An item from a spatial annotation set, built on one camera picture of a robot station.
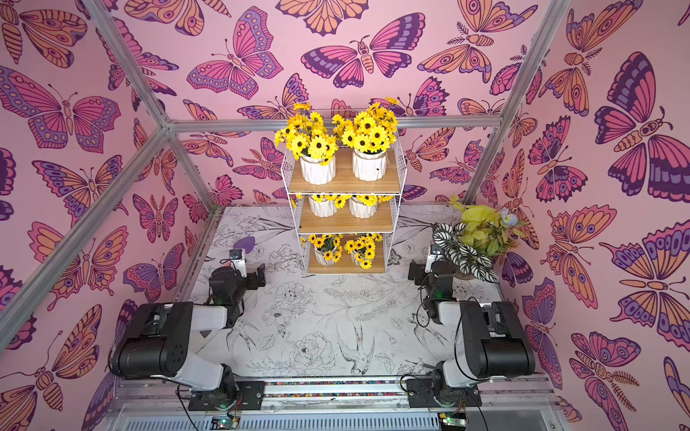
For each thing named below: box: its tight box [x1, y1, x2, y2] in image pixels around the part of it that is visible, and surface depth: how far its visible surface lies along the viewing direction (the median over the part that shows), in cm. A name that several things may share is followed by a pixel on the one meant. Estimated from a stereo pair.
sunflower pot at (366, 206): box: [348, 193, 394, 219], surface depth 81 cm
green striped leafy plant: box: [432, 194, 527, 284], surface depth 82 cm
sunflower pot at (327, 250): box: [308, 234, 345, 267], surface depth 94 cm
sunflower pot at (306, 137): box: [274, 102, 339, 186], surface depth 62 cm
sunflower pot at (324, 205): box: [308, 193, 352, 218], surface depth 81 cm
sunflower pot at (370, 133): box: [331, 96, 399, 183], surface depth 64 cm
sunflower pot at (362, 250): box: [344, 232, 384, 270], surface depth 91 cm
